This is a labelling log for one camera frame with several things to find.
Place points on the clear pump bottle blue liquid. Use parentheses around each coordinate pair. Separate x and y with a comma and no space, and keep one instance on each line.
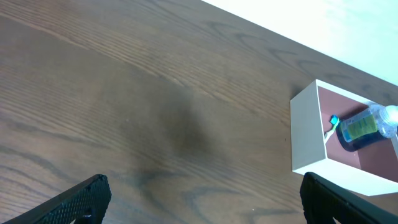
(375,123)

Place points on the white box with pink interior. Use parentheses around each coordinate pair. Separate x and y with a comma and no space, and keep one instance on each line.
(369,171)

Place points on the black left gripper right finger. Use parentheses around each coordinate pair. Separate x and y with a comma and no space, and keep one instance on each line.
(326,202)

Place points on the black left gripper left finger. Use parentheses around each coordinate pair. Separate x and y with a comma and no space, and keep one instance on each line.
(86,202)

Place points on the green white toothbrush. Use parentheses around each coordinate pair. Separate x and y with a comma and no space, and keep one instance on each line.
(334,121)

